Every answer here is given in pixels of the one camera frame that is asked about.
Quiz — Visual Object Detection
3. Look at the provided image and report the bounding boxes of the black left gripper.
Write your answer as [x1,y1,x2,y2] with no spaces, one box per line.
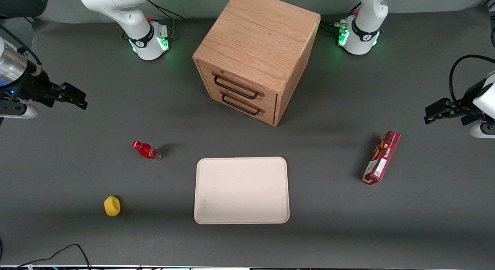
[424,79,488,126]

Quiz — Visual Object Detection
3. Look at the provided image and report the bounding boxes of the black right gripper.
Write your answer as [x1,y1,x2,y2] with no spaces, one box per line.
[19,71,88,110]

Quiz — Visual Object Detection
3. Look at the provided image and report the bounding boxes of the red shortbread cookie box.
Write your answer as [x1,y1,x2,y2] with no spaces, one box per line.
[362,130,401,185]

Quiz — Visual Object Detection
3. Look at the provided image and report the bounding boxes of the red plastic bottle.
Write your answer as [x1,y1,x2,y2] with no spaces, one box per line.
[132,140,162,161]

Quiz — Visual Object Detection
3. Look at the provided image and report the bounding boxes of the beige rectangular tray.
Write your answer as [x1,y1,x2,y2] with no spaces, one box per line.
[194,157,290,225]

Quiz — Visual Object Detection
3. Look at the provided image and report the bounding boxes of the wooden board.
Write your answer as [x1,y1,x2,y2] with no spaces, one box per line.
[192,0,321,127]

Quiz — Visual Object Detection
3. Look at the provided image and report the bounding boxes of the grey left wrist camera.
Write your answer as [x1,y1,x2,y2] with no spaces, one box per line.
[469,121,495,138]

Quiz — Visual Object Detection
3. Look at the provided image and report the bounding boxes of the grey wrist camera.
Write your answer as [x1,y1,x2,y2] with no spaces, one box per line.
[0,103,39,120]
[469,121,495,138]

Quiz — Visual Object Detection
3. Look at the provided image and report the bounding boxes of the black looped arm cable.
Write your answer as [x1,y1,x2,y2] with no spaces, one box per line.
[449,55,495,105]

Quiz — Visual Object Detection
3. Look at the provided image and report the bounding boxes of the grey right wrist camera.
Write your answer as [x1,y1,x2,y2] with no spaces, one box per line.
[0,103,39,120]

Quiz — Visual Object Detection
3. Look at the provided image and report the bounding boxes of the black right arm wrist cable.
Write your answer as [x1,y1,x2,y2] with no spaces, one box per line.
[0,24,42,75]

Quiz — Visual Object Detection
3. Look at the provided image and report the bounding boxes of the yellow ring-shaped sponge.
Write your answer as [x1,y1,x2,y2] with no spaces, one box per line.
[104,195,121,217]

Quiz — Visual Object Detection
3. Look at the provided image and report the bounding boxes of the black right arm base cables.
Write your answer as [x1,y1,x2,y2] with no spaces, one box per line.
[147,0,185,41]

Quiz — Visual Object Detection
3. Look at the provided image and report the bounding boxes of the black arm base cables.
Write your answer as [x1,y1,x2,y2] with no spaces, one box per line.
[147,0,185,41]
[319,2,362,35]

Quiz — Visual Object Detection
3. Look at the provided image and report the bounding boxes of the black left arm base cables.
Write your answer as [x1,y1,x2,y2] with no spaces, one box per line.
[319,2,362,35]

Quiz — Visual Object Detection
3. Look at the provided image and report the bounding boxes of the black cable at table edge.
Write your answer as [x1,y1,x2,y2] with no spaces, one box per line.
[0,244,92,270]

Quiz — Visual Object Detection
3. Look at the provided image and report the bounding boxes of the wooden drawer with black handle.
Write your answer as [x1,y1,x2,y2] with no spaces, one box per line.
[197,60,278,111]
[207,87,277,124]

